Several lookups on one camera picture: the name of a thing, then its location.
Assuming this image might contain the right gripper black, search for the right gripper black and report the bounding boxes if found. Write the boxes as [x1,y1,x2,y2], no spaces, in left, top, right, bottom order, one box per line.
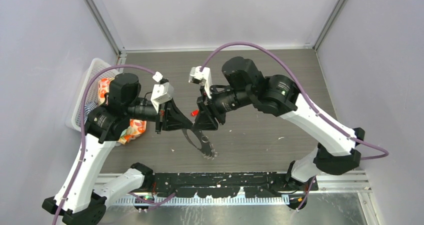
[192,83,254,131]

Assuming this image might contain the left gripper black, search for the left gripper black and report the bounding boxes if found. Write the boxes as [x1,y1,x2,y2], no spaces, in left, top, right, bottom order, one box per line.
[125,95,193,134]

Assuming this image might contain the silver perforated keyring plate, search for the silver perforated keyring plate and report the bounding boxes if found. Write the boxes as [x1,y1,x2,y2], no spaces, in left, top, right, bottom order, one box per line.
[182,129,218,160]

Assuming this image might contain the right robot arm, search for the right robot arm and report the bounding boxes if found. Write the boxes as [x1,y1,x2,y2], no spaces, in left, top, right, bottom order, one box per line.
[189,56,365,190]

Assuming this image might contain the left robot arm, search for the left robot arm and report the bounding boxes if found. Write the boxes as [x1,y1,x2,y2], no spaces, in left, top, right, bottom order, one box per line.
[42,73,193,225]

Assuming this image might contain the red key tag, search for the red key tag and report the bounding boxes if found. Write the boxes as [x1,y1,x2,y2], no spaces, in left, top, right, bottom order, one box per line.
[190,109,199,117]

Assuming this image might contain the orange floral cloth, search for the orange floral cloth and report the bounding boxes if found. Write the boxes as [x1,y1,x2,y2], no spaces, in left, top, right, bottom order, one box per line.
[97,77,147,146]

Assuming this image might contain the blue striped cloth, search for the blue striped cloth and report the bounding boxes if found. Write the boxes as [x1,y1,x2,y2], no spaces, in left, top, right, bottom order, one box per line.
[83,101,98,123]

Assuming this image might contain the white plastic basket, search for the white plastic basket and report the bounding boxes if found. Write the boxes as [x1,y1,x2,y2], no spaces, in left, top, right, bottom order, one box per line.
[65,58,125,132]

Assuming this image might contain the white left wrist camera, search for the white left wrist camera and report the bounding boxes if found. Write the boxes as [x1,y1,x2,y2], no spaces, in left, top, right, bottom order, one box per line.
[150,71,174,114]

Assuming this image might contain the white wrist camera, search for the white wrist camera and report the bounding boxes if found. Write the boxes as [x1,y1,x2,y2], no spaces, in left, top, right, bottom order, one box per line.
[188,66,213,99]
[150,71,174,114]

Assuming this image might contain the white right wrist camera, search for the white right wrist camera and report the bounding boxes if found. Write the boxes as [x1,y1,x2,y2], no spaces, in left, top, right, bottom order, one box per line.
[188,66,213,99]

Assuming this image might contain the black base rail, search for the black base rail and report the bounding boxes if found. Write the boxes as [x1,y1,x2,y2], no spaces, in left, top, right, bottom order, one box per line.
[135,171,318,199]

